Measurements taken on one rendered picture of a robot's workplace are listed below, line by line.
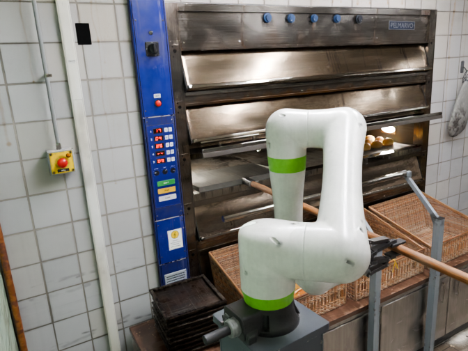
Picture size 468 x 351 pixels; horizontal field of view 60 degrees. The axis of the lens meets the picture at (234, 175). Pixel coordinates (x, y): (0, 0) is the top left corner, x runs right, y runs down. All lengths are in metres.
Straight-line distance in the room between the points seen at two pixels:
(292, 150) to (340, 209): 0.30
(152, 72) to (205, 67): 0.29
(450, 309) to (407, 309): 0.43
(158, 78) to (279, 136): 0.90
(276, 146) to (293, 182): 0.12
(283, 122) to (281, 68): 1.14
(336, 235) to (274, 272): 0.16
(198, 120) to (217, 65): 0.29
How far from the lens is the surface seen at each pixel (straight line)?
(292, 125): 1.15
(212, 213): 2.18
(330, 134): 1.12
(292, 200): 1.22
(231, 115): 2.13
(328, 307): 2.19
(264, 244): 0.88
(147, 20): 1.92
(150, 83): 1.90
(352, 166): 1.04
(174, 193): 2.01
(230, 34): 2.14
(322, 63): 2.46
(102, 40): 1.89
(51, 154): 1.80
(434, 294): 2.63
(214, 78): 2.05
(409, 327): 2.68
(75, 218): 1.95
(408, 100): 3.02
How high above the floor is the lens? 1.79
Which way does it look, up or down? 15 degrees down
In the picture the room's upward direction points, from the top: 3 degrees counter-clockwise
